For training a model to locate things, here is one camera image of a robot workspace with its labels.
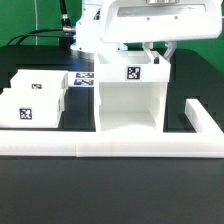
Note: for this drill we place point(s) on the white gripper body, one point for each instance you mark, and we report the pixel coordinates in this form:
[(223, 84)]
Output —
[(135, 21)]

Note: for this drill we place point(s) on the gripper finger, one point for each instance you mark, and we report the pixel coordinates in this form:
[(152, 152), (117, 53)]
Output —
[(153, 58), (170, 49)]

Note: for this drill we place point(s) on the white drawer cabinet box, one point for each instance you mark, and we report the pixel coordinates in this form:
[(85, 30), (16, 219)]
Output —
[(130, 89)]

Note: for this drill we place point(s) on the white drawer tray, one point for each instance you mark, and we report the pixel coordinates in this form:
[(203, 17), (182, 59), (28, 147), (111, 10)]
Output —
[(30, 79), (31, 109)]

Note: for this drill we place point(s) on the white front drawer tray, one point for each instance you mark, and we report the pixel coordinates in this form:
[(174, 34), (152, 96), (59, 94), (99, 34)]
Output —
[(31, 109)]

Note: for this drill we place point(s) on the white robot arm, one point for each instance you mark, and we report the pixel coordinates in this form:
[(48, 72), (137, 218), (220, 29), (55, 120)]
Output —
[(87, 39)]

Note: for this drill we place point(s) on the white marker tag plate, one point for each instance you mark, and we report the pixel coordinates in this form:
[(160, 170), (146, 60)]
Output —
[(81, 79)]

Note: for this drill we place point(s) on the white L-shaped fence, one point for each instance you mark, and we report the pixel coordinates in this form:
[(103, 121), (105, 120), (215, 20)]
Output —
[(207, 141)]

